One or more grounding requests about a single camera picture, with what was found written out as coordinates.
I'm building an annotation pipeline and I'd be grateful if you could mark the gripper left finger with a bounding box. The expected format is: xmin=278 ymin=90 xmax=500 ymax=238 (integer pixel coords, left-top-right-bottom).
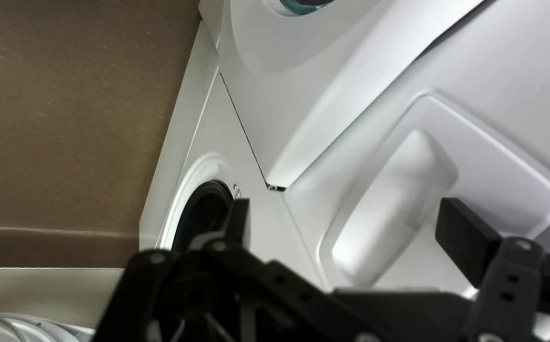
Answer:
xmin=92 ymin=199 xmax=381 ymax=342

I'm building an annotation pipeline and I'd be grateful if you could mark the white detergent drawer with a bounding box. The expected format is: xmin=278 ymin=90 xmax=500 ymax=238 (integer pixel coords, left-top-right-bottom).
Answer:
xmin=266 ymin=0 xmax=550 ymax=342

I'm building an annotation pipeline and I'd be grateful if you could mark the clear round plastic container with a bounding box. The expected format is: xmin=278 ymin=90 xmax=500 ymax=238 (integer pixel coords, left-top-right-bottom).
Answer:
xmin=0 ymin=311 xmax=96 ymax=342

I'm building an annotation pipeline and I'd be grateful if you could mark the white washing machine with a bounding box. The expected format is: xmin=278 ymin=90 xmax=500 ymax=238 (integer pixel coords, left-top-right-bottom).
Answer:
xmin=199 ymin=0 xmax=550 ymax=342
xmin=139 ymin=21 xmax=333 ymax=293

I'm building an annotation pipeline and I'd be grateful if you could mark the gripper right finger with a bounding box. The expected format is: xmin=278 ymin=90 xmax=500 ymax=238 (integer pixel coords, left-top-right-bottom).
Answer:
xmin=435 ymin=197 xmax=550 ymax=342

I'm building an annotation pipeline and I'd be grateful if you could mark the recessed drawer handle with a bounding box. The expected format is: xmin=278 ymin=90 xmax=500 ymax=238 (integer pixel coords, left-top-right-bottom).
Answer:
xmin=318 ymin=93 xmax=550 ymax=291

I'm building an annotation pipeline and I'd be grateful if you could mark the washing machine glass door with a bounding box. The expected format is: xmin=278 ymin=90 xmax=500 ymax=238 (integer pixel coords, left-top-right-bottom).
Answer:
xmin=261 ymin=0 xmax=338 ymax=18

